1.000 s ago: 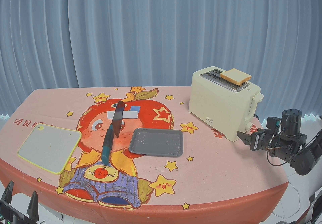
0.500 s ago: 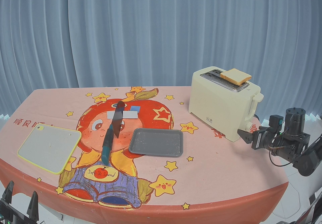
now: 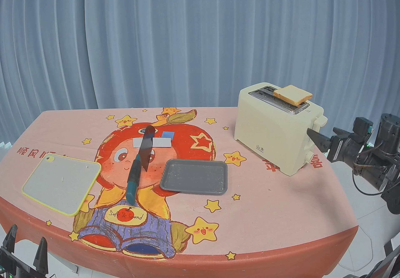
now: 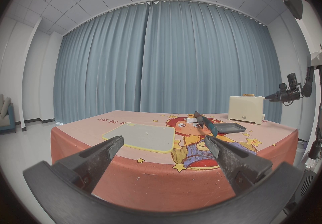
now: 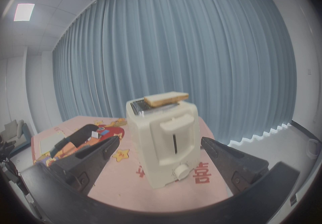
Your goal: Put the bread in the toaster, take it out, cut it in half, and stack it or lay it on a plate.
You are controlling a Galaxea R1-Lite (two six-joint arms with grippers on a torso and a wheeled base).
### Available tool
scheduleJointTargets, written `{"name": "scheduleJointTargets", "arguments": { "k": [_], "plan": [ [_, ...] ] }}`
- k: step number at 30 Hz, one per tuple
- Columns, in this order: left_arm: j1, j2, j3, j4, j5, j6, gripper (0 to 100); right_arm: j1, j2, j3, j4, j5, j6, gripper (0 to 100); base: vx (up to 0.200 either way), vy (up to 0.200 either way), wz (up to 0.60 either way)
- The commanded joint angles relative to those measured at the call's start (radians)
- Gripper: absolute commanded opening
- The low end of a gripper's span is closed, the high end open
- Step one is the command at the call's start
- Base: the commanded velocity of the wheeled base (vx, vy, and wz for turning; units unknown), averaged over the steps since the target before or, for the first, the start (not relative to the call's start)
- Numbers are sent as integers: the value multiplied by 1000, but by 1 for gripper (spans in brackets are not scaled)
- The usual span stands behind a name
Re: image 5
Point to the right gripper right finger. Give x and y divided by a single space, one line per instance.
236 165

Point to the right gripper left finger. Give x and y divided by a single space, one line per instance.
88 160

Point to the cream toaster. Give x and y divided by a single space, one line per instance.
166 142

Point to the slice of bread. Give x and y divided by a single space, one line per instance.
163 99

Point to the pale waste bin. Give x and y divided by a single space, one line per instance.
313 148

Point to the grey sofa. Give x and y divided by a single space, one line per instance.
13 132

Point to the blue curtain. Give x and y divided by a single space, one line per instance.
176 49

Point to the ceiling light panel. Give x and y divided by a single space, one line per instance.
24 12

